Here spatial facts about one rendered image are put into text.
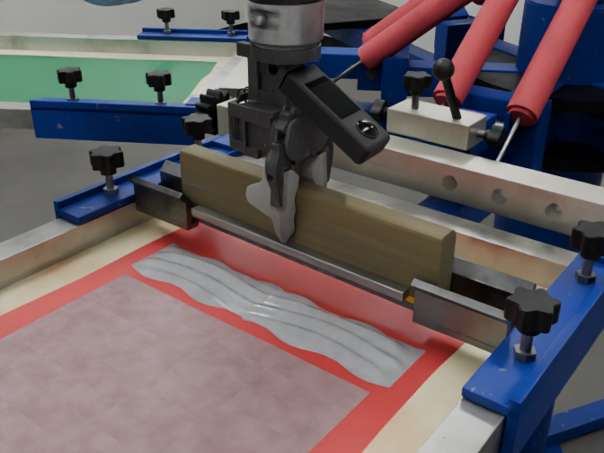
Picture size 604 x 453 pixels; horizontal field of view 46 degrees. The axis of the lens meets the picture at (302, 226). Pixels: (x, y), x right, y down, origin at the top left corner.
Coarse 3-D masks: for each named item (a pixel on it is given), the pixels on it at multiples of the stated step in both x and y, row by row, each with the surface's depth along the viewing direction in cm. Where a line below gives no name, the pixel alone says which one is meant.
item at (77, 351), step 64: (128, 256) 87; (256, 256) 87; (0, 320) 75; (64, 320) 75; (128, 320) 75; (192, 320) 75; (0, 384) 66; (64, 384) 66; (128, 384) 66; (0, 448) 59
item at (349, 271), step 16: (192, 208) 86; (224, 224) 84; (240, 224) 83; (256, 240) 81; (272, 240) 79; (304, 256) 77; (320, 256) 76; (336, 272) 75; (352, 272) 73; (368, 272) 73; (384, 288) 71; (400, 288) 71
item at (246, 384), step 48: (336, 288) 81; (240, 336) 73; (432, 336) 73; (192, 384) 66; (240, 384) 66; (288, 384) 66; (336, 384) 66; (96, 432) 61; (144, 432) 61; (192, 432) 61; (240, 432) 61; (288, 432) 61; (336, 432) 61
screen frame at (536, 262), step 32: (256, 160) 105; (352, 192) 95; (64, 224) 87; (96, 224) 89; (128, 224) 93; (448, 224) 87; (480, 224) 87; (0, 256) 80; (32, 256) 83; (64, 256) 86; (480, 256) 85; (512, 256) 82; (544, 256) 80; (0, 288) 80; (448, 416) 57; (480, 416) 57; (448, 448) 54; (480, 448) 54
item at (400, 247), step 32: (192, 160) 85; (224, 160) 83; (192, 192) 87; (224, 192) 83; (320, 192) 75; (256, 224) 82; (320, 224) 76; (352, 224) 73; (384, 224) 70; (416, 224) 69; (352, 256) 74; (384, 256) 72; (416, 256) 69; (448, 256) 69; (448, 288) 71
